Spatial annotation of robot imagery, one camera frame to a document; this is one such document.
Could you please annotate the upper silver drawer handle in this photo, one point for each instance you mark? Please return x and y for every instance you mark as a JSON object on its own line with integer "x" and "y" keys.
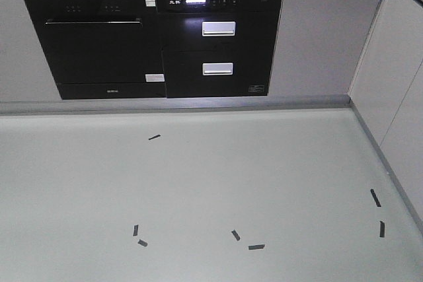
{"x": 218, "y": 28}

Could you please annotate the black disinfection cabinet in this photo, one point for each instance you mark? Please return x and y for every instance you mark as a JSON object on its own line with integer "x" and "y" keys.
{"x": 184, "y": 50}

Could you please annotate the black floor tape strip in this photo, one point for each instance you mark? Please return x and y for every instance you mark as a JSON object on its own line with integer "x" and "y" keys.
{"x": 256, "y": 247}
{"x": 375, "y": 197}
{"x": 381, "y": 229}
{"x": 236, "y": 235}

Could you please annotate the silver drawer handle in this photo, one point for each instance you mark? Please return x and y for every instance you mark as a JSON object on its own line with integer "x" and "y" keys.
{"x": 215, "y": 69}
{"x": 218, "y": 28}

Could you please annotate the lower silver drawer handle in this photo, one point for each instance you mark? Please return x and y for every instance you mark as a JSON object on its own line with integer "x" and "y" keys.
{"x": 215, "y": 69}

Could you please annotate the black built-in dishwasher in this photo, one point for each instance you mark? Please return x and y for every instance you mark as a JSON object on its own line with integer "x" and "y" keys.
{"x": 98, "y": 49}

